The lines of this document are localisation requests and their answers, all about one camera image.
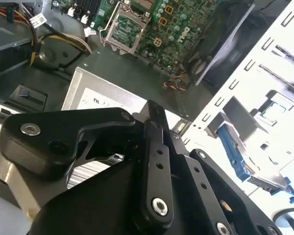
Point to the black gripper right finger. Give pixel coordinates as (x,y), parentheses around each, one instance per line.
(198,186)

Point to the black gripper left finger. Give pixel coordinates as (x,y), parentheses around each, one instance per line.
(63,122)

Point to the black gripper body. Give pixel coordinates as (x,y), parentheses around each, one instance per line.
(100,208)

